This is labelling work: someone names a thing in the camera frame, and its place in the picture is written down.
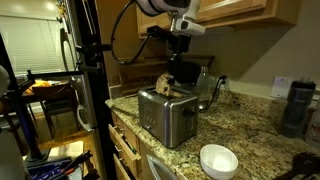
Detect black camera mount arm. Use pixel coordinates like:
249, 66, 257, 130
25, 53, 103, 81

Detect silver curved appliance handle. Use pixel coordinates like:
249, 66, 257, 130
145, 153, 179, 180

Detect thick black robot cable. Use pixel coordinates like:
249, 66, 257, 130
110, 0, 151, 66

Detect wooden wall cabinet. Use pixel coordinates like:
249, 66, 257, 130
135, 0, 304, 40

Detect stainless steel two-slot toaster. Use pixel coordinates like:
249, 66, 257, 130
136, 83, 200, 150

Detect white window blinds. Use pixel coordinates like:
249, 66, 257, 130
0, 15, 78, 77

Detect clear bottle with metal cap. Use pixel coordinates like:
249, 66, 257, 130
195, 65, 215, 112

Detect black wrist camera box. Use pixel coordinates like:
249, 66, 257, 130
145, 25, 175, 43

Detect wall power outlet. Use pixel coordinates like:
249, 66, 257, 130
217, 74, 231, 92

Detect tall black frame post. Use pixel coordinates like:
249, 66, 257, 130
68, 0, 118, 180

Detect wooden drawer cabinet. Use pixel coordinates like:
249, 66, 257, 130
107, 111, 178, 180

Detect white wall switch plate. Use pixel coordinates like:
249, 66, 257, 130
270, 76, 293, 100

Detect black power cord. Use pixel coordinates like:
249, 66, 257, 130
199, 78, 228, 112

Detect black curved metal object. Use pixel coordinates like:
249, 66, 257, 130
272, 151, 320, 180

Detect orange fruit pile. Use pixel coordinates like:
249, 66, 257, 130
22, 79, 52, 97

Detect blue tool case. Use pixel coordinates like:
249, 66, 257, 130
27, 157, 74, 180

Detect white cable loop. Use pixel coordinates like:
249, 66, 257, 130
75, 104, 94, 133

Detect white rounded robot joint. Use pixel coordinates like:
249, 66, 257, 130
0, 64, 11, 99

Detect wooden dining table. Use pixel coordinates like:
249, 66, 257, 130
0, 79, 44, 116

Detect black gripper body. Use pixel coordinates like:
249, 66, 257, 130
167, 32, 192, 73

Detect wooden dining chair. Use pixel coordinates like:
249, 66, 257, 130
31, 82, 83, 140

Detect wooden slatted tray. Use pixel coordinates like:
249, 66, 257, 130
117, 54, 216, 97

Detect dark grey sports bottle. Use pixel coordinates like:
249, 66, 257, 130
280, 77, 317, 139

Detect black red screwdriver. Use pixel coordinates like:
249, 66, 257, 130
49, 149, 95, 179

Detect black coffee maker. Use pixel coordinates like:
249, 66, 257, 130
173, 60, 202, 86

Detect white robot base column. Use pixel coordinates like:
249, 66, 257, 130
0, 129, 27, 180

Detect white ceramic bowl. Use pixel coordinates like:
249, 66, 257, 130
199, 143, 240, 180

